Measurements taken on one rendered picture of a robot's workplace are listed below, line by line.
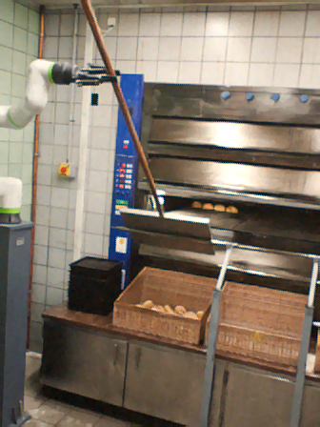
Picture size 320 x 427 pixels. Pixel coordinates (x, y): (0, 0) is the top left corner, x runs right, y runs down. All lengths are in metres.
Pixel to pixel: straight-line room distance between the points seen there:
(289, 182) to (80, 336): 1.60
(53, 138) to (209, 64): 1.25
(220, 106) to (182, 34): 0.53
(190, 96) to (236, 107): 0.32
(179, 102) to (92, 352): 1.69
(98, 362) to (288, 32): 2.30
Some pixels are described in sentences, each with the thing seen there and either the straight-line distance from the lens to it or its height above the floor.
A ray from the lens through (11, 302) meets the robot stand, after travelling 2.83.
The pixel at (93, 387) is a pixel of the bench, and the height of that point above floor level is 0.18.
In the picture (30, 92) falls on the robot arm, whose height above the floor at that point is 1.87.
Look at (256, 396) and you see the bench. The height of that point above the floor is 0.38.
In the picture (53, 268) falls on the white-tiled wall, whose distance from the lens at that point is 3.75.
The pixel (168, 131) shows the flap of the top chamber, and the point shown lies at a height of 1.79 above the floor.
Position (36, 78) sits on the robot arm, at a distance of 2.19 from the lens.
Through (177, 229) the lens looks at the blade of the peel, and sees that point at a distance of 2.83.
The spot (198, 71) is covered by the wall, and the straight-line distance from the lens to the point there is 3.23.
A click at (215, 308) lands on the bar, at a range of 2.65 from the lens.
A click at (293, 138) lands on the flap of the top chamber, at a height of 1.80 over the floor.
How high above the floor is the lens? 1.70
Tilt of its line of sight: 8 degrees down
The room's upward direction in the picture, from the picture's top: 5 degrees clockwise
